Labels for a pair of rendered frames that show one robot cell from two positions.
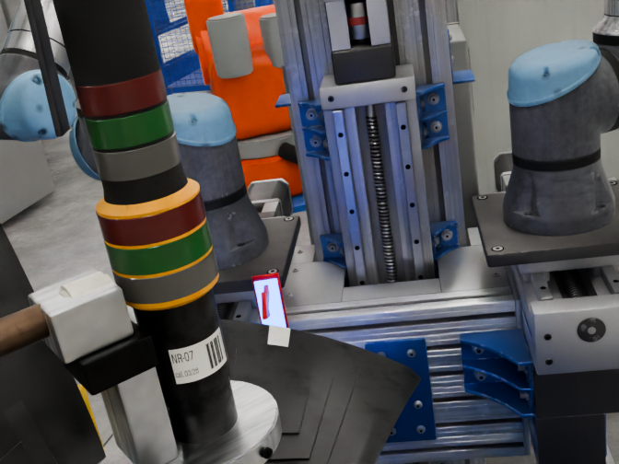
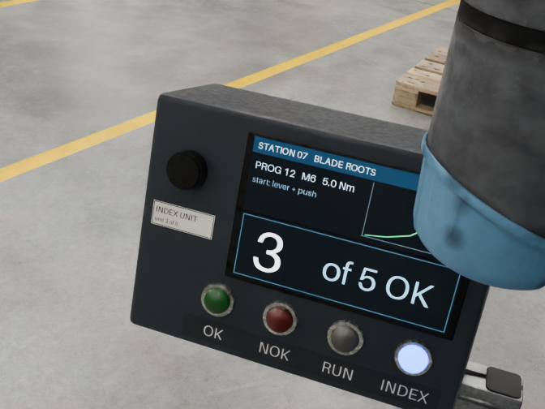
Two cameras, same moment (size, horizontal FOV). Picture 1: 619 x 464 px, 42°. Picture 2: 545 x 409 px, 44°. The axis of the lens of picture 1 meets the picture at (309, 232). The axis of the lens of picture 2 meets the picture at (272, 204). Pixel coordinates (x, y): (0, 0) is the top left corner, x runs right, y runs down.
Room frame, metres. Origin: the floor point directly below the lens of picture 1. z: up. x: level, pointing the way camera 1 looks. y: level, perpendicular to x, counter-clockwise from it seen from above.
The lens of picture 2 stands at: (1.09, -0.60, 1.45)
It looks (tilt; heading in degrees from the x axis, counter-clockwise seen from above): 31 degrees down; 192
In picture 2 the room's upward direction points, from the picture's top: 6 degrees clockwise
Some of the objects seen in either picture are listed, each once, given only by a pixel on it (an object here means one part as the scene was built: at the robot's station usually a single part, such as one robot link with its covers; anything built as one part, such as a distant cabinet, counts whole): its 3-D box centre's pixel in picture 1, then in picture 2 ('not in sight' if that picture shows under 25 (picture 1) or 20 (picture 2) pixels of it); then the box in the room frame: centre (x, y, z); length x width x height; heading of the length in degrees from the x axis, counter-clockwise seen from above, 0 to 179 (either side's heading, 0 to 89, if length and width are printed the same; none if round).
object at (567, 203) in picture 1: (556, 180); not in sight; (1.03, -0.35, 1.09); 0.15 x 0.15 x 0.10
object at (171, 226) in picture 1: (151, 211); not in sight; (0.32, 0.06, 1.39); 0.04 x 0.04 x 0.01
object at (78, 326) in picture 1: (167, 363); not in sight; (0.31, 0.07, 1.32); 0.09 x 0.07 x 0.10; 122
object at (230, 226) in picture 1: (212, 219); not in sight; (1.11, 0.14, 1.09); 0.15 x 0.15 x 0.10
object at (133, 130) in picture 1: (129, 121); not in sight; (0.32, 0.06, 1.43); 0.03 x 0.03 x 0.01
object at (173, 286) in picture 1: (165, 267); not in sight; (0.32, 0.06, 1.36); 0.04 x 0.04 x 0.01
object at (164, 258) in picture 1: (158, 239); not in sight; (0.32, 0.06, 1.38); 0.04 x 0.04 x 0.01
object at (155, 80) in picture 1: (122, 89); not in sight; (0.32, 0.06, 1.44); 0.03 x 0.03 x 0.01
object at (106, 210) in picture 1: (158, 239); not in sight; (0.32, 0.06, 1.38); 0.04 x 0.04 x 0.05
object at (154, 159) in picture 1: (137, 153); not in sight; (0.32, 0.06, 1.41); 0.03 x 0.03 x 0.01
